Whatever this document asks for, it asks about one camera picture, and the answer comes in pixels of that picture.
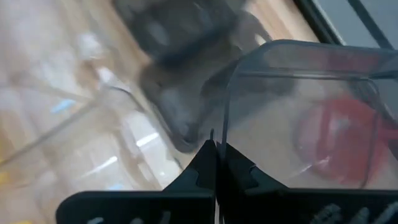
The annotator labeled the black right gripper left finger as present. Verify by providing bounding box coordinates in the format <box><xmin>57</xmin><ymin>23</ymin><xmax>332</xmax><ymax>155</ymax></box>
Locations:
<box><xmin>55</xmin><ymin>139</ymin><xmax>218</xmax><ymax>224</ymax></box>

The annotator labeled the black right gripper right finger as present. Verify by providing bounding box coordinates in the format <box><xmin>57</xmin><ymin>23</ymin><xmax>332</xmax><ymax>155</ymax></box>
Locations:
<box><xmin>216</xmin><ymin>141</ymin><xmax>398</xmax><ymax>224</ymax></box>

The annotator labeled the smoky grey plastic basket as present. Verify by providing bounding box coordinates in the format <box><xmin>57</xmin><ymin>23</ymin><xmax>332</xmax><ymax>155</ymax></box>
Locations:
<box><xmin>112</xmin><ymin>0</ymin><xmax>248</xmax><ymax>68</ymax></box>
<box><xmin>220</xmin><ymin>39</ymin><xmax>398</xmax><ymax>191</ymax></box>
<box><xmin>138</xmin><ymin>12</ymin><xmax>275</xmax><ymax>154</ymax></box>

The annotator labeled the clear plastic basket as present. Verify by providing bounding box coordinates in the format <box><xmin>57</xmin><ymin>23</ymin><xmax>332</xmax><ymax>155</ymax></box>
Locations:
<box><xmin>0</xmin><ymin>71</ymin><xmax>185</xmax><ymax>224</ymax></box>

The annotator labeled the red round plastic base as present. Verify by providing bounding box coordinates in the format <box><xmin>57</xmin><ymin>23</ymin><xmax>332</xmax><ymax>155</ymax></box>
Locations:
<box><xmin>292</xmin><ymin>95</ymin><xmax>398</xmax><ymax>189</ymax></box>

